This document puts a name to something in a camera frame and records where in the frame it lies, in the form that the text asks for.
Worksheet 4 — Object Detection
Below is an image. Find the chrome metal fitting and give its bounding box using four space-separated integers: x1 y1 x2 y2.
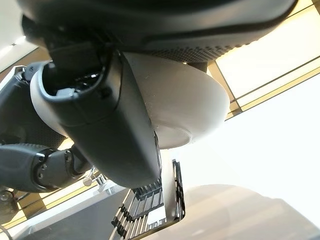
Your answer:
83 167 111 193

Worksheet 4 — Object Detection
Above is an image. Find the grey dishwasher door panel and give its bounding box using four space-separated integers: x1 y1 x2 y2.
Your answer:
12 184 135 240

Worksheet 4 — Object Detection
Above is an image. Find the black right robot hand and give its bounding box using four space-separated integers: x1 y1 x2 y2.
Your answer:
14 0 300 190

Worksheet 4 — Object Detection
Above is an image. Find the white round plate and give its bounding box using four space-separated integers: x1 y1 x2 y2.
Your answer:
147 184 320 240

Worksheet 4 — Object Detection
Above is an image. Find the white ceramic bowl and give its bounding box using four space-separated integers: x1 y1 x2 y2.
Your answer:
122 51 231 151

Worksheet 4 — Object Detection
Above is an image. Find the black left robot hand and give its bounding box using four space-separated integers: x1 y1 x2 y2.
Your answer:
0 62 94 195

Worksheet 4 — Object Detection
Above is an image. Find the grey dishwasher rack with tines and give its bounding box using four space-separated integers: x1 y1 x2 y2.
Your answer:
109 159 187 240

